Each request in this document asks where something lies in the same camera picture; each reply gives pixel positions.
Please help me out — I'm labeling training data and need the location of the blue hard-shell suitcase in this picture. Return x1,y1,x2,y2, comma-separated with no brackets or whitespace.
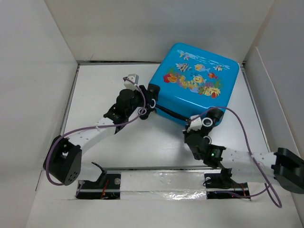
141,43,239,135

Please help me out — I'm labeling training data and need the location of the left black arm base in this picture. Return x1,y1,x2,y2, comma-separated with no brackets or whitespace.
75,162,121,200

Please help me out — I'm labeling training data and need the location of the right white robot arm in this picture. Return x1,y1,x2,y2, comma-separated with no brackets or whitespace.
183,130,304,194

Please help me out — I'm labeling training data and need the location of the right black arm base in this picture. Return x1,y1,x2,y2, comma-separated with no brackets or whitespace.
203,173,250,200

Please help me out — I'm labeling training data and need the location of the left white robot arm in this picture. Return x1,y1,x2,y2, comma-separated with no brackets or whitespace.
43,87,148,186

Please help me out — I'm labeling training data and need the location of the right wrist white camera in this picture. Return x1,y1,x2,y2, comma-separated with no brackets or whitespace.
186,115,202,133

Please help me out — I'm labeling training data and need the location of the wrist white camera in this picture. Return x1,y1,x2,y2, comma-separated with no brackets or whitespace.
186,115,202,133
123,74,139,91

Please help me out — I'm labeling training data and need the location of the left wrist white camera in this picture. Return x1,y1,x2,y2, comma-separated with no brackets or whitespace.
123,74,139,91

